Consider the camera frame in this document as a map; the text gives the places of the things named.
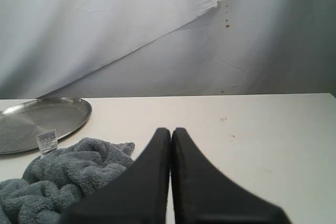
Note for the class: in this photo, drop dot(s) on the white paper towel label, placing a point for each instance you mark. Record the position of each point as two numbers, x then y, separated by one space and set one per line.
47 142

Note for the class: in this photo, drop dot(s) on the round stainless steel plate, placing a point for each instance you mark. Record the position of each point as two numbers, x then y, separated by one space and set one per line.
20 124

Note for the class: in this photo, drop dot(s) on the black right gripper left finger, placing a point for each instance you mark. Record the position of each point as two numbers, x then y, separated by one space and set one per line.
138 195

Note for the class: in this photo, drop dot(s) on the grey-blue fluffy towel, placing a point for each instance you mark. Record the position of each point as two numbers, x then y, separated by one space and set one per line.
52 183

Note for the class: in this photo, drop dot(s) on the white backdrop cloth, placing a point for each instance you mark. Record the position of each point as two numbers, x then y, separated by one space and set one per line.
144 48

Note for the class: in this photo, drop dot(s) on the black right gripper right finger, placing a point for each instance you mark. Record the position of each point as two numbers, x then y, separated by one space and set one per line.
202 194

